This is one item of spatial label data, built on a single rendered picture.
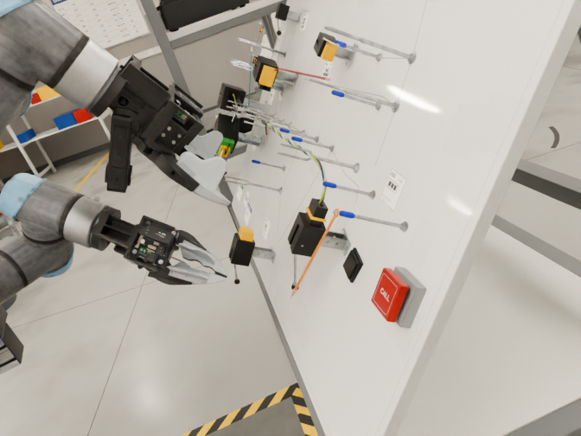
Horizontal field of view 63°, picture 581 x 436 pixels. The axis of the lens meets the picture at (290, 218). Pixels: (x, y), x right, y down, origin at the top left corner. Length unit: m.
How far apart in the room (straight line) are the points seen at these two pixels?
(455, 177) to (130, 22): 7.89
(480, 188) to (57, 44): 0.49
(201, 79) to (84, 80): 7.68
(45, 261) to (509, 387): 0.80
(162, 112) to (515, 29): 0.41
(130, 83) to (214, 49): 7.59
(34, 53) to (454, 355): 0.81
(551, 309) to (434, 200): 0.49
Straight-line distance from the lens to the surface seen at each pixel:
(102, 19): 8.42
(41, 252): 0.87
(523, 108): 0.54
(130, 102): 0.63
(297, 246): 0.75
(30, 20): 0.60
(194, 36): 1.63
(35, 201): 0.81
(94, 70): 0.60
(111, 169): 0.66
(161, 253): 0.74
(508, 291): 1.08
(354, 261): 0.73
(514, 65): 0.57
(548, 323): 1.01
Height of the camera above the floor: 1.48
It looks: 25 degrees down
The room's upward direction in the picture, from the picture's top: 20 degrees counter-clockwise
